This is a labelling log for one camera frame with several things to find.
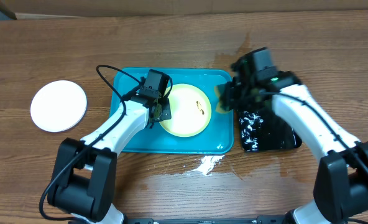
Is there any teal plastic tray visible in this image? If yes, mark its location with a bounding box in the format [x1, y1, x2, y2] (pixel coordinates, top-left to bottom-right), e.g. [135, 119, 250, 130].
[124, 68, 234, 154]

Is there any white plate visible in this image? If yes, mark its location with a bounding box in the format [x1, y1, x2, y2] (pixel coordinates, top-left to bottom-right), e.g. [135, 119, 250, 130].
[30, 80, 87, 133]

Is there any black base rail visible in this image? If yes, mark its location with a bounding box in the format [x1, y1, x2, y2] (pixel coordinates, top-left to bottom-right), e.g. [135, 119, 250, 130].
[106, 215, 295, 224]

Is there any yellow plate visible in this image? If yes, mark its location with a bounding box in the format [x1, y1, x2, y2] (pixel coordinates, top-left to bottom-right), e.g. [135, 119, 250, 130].
[160, 83, 212, 138]

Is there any black rectangular tray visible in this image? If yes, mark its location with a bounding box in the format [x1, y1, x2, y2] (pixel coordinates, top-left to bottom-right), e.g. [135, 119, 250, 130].
[236, 107, 302, 152]

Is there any green yellow sponge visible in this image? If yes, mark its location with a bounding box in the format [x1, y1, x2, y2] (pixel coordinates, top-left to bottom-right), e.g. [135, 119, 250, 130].
[214, 83, 232, 114]

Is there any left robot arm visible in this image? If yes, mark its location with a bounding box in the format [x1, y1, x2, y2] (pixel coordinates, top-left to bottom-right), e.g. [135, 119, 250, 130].
[39, 69, 173, 223]

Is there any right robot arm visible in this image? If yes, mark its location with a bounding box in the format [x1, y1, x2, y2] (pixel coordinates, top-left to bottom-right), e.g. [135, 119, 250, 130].
[216, 47, 368, 223]

